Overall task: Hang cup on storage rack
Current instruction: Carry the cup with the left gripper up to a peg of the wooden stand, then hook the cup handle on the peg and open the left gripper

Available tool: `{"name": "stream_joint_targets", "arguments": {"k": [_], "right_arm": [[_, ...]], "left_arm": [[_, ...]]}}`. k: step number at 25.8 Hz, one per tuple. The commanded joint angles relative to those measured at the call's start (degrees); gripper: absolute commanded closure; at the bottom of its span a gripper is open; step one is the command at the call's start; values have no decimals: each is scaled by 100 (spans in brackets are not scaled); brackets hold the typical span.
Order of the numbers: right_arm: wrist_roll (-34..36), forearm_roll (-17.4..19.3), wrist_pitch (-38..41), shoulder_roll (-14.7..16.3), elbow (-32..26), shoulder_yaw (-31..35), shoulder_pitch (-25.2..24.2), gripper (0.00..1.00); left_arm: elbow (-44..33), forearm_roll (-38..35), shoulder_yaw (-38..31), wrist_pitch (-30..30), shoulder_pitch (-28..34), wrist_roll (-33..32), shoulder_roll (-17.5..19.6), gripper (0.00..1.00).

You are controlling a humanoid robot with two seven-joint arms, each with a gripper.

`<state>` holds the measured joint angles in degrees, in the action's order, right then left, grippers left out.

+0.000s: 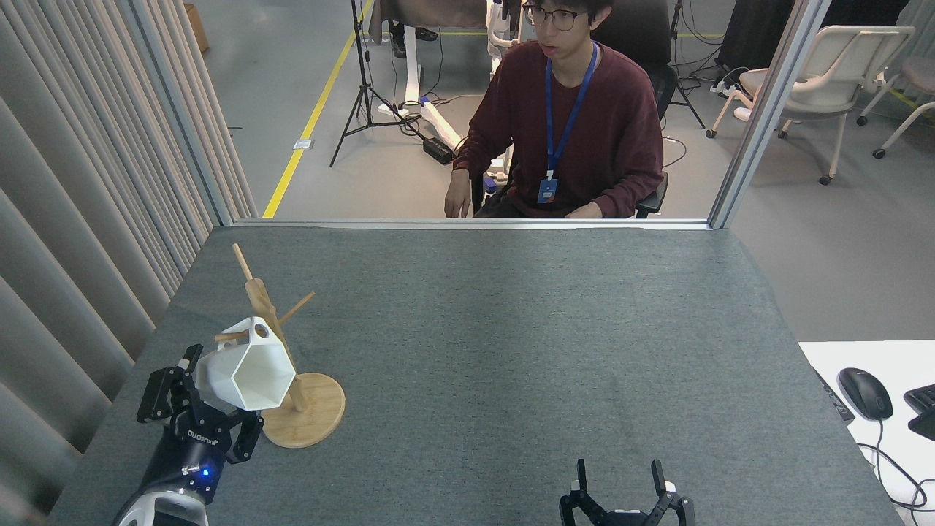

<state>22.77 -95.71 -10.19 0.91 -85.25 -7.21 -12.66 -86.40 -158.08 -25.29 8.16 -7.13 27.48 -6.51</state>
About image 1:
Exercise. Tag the black flat device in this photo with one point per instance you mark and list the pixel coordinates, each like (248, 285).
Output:
(836, 398)

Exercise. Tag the tall black tripod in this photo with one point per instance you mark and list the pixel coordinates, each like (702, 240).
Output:
(363, 80)

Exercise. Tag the grey seat white chair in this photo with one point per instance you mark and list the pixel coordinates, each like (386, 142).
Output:
(920, 73)

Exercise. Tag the background person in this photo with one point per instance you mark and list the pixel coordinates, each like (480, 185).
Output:
(398, 40)

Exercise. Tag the black office chair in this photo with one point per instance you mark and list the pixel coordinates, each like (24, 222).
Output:
(643, 29)

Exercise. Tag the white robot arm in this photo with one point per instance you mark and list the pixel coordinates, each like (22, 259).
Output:
(161, 511)

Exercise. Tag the grey pleated curtain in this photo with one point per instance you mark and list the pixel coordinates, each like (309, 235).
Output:
(73, 219)

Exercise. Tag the person's right hand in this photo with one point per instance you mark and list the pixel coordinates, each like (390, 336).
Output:
(457, 193)

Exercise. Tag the white office chair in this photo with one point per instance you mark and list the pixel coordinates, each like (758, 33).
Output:
(840, 73)

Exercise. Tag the white hexagonal cup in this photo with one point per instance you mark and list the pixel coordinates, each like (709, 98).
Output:
(245, 372)

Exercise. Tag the silver post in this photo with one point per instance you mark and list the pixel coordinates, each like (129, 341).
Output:
(767, 109)
(182, 109)

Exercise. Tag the white wheeled stand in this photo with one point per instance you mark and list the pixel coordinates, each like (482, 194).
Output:
(498, 25)

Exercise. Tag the person's left forearm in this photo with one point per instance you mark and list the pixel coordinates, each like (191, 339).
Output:
(632, 193)

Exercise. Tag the short black tripod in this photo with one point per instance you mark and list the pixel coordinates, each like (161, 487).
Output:
(687, 102)

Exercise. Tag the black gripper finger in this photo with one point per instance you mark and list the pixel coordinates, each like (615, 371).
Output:
(581, 508)
(161, 394)
(673, 509)
(245, 437)

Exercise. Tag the black glasses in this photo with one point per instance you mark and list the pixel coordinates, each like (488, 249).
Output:
(562, 18)

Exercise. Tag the black keyboard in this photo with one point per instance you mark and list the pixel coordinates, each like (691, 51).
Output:
(924, 409)

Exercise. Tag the white side desk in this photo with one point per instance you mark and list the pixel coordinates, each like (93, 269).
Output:
(876, 358)

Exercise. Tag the white standing desk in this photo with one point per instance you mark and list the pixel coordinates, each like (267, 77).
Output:
(413, 66)

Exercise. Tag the person's right forearm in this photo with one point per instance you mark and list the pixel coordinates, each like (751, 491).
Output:
(475, 150)

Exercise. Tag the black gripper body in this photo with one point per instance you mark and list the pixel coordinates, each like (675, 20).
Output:
(627, 519)
(190, 456)

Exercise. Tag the wooden cup rack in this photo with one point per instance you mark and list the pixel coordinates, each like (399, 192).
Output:
(310, 416)

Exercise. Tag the metal floor outlet plate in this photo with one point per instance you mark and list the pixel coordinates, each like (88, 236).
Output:
(303, 145)

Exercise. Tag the blue badge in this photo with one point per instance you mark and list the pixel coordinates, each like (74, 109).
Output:
(547, 191)

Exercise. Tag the white power strip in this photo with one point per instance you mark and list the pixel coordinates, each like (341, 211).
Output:
(724, 89)

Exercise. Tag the person's left hand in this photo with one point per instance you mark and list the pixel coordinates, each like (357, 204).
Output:
(584, 212)

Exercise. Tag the cardboard box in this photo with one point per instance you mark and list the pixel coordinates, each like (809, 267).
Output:
(197, 28)

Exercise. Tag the grey felt table cover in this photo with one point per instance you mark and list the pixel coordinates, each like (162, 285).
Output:
(511, 351)

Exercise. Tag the black fabric screen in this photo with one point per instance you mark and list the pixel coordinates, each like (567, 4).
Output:
(752, 29)

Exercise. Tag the black computer mouse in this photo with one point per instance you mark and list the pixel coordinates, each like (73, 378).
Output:
(865, 393)

